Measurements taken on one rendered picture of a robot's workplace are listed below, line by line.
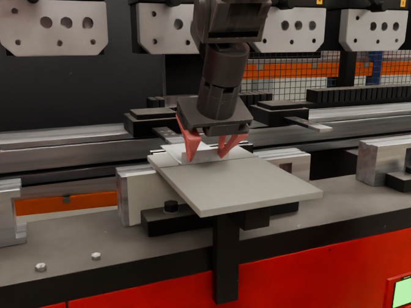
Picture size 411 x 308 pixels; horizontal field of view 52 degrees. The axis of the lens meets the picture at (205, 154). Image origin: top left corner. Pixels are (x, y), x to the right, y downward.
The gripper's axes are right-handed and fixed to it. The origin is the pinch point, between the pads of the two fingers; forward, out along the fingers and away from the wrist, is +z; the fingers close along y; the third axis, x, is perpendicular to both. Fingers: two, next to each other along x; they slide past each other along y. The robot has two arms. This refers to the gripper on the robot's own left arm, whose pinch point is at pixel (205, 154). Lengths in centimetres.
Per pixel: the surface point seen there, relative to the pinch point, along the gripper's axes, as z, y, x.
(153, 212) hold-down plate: 12.3, 7.9, 0.6
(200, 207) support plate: -6.0, 7.1, 15.6
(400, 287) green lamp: 9.0, -25.6, 25.6
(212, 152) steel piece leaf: 0.6, -1.6, -0.8
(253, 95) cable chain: 20, -34, -44
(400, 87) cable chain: 21, -90, -44
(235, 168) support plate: -0.1, -3.7, 4.2
